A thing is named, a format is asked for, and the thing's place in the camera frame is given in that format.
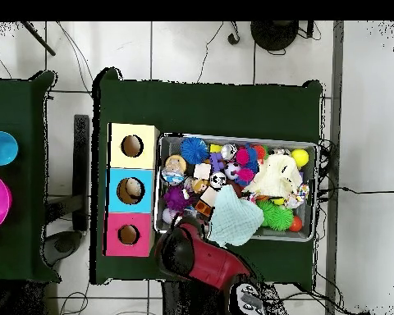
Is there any mint green waffle cloth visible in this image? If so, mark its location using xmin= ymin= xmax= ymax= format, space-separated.
xmin=207 ymin=184 xmax=265 ymax=248

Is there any black upright stand bar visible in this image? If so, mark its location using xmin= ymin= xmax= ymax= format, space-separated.
xmin=71 ymin=114 xmax=90 ymax=231

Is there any black slanted rod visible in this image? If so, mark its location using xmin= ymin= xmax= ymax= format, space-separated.
xmin=21 ymin=21 xmax=57 ymax=57

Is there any yellow smooth ball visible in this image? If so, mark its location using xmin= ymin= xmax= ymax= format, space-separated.
xmin=290 ymin=148 xmax=310 ymax=168

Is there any silver wire mesh bin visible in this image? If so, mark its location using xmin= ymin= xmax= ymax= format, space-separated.
xmin=153 ymin=132 xmax=320 ymax=244

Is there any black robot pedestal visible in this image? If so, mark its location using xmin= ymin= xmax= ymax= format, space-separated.
xmin=160 ymin=280 xmax=232 ymax=315

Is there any cream waffle cloth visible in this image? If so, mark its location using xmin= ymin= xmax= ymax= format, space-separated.
xmin=242 ymin=153 xmax=304 ymax=199

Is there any black round stand base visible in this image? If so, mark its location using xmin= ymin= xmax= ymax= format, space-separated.
xmin=250 ymin=21 xmax=300 ymax=53

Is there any crushed clear plastic bottle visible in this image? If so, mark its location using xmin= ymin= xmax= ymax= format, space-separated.
xmin=161 ymin=162 xmax=186 ymax=186

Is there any orange smooth ball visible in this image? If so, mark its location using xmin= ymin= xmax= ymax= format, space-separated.
xmin=288 ymin=215 xmax=304 ymax=233

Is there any wooden box with three holes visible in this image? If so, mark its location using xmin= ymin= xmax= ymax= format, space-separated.
xmin=103 ymin=122 xmax=161 ymax=258

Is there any grey round stand foot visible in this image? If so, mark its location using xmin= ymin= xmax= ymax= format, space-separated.
xmin=44 ymin=231 xmax=84 ymax=267

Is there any blue spiky rubber ball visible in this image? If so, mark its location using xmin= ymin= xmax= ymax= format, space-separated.
xmin=180 ymin=136 xmax=210 ymax=165

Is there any purple spiky monster toy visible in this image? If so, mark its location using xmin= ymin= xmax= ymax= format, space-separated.
xmin=163 ymin=185 xmax=193 ymax=212

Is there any black cable with plug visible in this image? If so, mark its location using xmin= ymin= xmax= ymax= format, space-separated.
xmin=318 ymin=185 xmax=394 ymax=195

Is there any tan toy burger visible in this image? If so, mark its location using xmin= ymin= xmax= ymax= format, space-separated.
xmin=164 ymin=154 xmax=187 ymax=173

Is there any blue plastic bowl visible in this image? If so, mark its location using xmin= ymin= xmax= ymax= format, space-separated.
xmin=0 ymin=130 xmax=20 ymax=167

